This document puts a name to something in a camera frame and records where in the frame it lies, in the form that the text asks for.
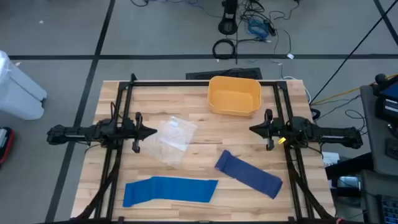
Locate yellow cable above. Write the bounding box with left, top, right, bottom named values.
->
left=310, top=73, right=398, bottom=106

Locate black power adapter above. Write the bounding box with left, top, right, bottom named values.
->
left=266, top=20, right=277, bottom=37

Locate silver metal box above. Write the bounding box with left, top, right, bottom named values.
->
left=337, top=175, right=361, bottom=189

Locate red and black case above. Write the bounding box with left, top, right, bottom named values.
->
left=0, top=126, right=16, bottom=166

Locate black keyboard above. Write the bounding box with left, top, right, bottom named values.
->
left=185, top=67, right=263, bottom=80

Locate black metal table frame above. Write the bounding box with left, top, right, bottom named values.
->
left=71, top=73, right=336, bottom=224

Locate coiled blue cable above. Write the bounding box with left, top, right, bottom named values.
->
left=247, top=18, right=270, bottom=40

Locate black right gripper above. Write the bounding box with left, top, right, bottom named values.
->
left=249, top=108, right=290, bottom=152

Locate bright blue elastic bandage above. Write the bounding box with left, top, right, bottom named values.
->
left=123, top=175, right=219, bottom=208

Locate dark blue elastic bandage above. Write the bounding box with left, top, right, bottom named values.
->
left=214, top=149, right=284, bottom=200

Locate grey equipment cart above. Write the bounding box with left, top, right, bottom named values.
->
left=359, top=83, right=398, bottom=177

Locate keypad with blue keys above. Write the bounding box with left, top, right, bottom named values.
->
left=377, top=194, right=398, bottom=224

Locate white paper box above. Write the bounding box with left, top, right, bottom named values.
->
left=322, top=151, right=340, bottom=168

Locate black stand base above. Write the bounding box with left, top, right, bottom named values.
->
left=218, top=0, right=239, bottom=35

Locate black monitor device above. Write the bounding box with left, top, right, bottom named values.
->
left=373, top=79, right=398, bottom=123

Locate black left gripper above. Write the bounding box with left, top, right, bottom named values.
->
left=124, top=111, right=158, bottom=154

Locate yellow plastic bin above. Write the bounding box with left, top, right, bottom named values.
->
left=207, top=75, right=262, bottom=118

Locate coiled black cable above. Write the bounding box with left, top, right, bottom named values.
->
left=212, top=38, right=238, bottom=60

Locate long straight black cable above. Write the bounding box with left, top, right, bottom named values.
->
left=310, top=0, right=398, bottom=103

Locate white trash bin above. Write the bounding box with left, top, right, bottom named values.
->
left=0, top=50, right=48, bottom=121

